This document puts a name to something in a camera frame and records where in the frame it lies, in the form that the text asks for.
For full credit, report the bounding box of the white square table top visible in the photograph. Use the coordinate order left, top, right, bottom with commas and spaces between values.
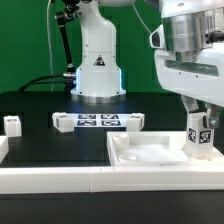
107, 131, 224, 167

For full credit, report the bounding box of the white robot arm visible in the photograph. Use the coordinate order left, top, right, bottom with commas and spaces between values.
72, 0, 224, 129

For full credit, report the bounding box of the white thin cable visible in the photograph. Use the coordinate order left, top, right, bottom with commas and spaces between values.
46, 0, 55, 92

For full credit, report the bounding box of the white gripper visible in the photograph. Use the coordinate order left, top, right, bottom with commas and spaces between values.
154, 48, 224, 129

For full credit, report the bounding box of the white U-shaped fence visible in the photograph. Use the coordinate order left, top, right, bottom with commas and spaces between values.
0, 134, 224, 195

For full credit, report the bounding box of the marker sheet with tags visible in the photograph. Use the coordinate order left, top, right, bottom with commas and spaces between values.
69, 113, 130, 127

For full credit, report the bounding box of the black cable bundle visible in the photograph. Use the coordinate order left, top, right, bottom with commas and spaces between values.
18, 73, 74, 92

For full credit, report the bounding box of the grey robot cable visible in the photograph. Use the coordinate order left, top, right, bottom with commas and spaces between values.
130, 0, 153, 36

